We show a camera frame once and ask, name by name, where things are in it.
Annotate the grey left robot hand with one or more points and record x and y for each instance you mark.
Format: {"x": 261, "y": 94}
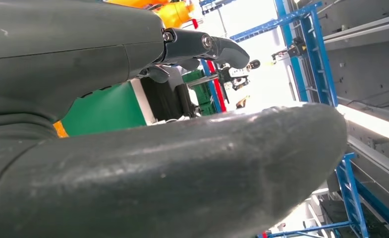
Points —
{"x": 115, "y": 180}

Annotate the black carrying case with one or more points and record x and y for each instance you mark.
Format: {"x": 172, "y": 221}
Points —
{"x": 163, "y": 98}

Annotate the green plastic crate stack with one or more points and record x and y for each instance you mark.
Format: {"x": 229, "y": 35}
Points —
{"x": 202, "y": 95}

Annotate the red pole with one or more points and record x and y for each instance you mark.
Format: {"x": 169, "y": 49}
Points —
{"x": 218, "y": 88}

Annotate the ceiling light panel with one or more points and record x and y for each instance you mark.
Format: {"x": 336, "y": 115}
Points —
{"x": 368, "y": 122}

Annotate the blue metal shelf frame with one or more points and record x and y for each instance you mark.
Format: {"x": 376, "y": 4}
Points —
{"x": 312, "y": 49}
{"x": 351, "y": 197}

